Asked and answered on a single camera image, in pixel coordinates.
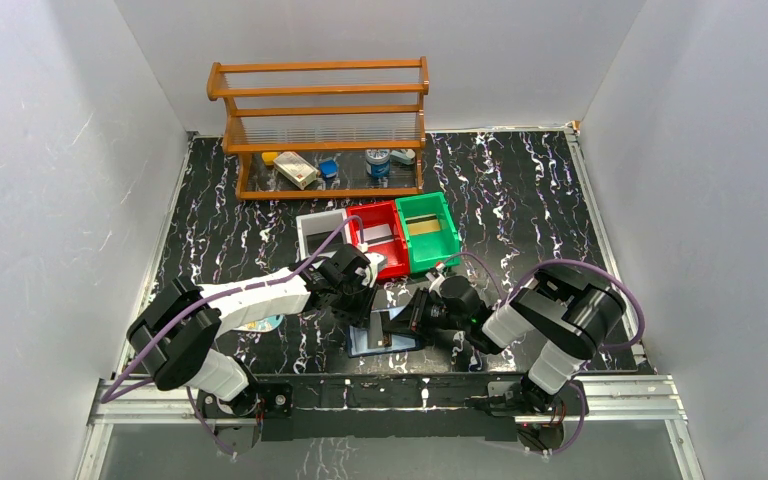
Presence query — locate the navy blue card holder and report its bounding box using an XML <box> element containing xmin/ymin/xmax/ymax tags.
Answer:
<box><xmin>347</xmin><ymin>306</ymin><xmax>424</xmax><ymax>358</ymax></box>

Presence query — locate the gold card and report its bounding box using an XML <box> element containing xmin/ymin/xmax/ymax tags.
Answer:
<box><xmin>406</xmin><ymin>215</ymin><xmax>441</xmax><ymax>237</ymax></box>

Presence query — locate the blue small cube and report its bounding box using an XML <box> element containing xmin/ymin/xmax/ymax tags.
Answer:
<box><xmin>318</xmin><ymin>158</ymin><xmax>339</xmax><ymax>181</ymax></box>

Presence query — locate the red plastic bin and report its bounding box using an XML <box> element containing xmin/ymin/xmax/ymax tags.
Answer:
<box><xmin>346</xmin><ymin>200</ymin><xmax>411</xmax><ymax>282</ymax></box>

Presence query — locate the grey tape dispenser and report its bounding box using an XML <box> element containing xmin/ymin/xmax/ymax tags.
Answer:
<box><xmin>390</xmin><ymin>149</ymin><xmax>417</xmax><ymax>165</ymax></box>

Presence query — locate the blue toothbrush blister pack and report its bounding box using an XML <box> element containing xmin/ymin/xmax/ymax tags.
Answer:
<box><xmin>237</xmin><ymin>315</ymin><xmax>284</xmax><ymax>334</ymax></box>

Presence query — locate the white plastic bin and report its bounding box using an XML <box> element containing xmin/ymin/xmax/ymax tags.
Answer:
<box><xmin>296</xmin><ymin>209</ymin><xmax>351</xmax><ymax>260</ymax></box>

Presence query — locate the yellow small object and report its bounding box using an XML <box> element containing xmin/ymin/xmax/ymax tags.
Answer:
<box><xmin>261</xmin><ymin>152</ymin><xmax>279</xmax><ymax>166</ymax></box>

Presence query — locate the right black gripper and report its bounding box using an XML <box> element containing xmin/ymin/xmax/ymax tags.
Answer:
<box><xmin>383</xmin><ymin>286</ymin><xmax>469</xmax><ymax>339</ymax></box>

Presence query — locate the black card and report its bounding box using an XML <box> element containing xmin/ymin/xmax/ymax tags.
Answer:
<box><xmin>304</xmin><ymin>231</ymin><xmax>345</xmax><ymax>255</ymax></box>

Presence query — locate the wooden shelf rack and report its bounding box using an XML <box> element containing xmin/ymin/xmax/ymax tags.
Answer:
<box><xmin>206</xmin><ymin>56</ymin><xmax>431</xmax><ymax>201</ymax></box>

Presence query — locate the white red small box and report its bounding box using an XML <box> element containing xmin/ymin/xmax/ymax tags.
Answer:
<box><xmin>273</xmin><ymin>151</ymin><xmax>319</xmax><ymax>190</ymax></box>

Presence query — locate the blue round tin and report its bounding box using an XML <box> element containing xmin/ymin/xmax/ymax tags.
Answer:
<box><xmin>364</xmin><ymin>149</ymin><xmax>391</xmax><ymax>179</ymax></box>

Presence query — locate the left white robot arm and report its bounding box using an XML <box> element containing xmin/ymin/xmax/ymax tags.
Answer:
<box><xmin>126</xmin><ymin>245</ymin><xmax>387</xmax><ymax>417</ymax></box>

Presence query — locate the green plastic bin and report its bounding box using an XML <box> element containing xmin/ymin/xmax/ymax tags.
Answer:
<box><xmin>395</xmin><ymin>192</ymin><xmax>461</xmax><ymax>274</ymax></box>

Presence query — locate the white card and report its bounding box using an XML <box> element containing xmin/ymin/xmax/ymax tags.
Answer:
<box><xmin>362</xmin><ymin>224</ymin><xmax>395</xmax><ymax>248</ymax></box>

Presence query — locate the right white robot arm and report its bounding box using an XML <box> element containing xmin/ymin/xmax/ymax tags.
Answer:
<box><xmin>382</xmin><ymin>260</ymin><xmax>626</xmax><ymax>416</ymax></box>

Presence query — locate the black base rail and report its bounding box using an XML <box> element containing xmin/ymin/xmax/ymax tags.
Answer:
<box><xmin>195</xmin><ymin>370</ymin><xmax>683</xmax><ymax>458</ymax></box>

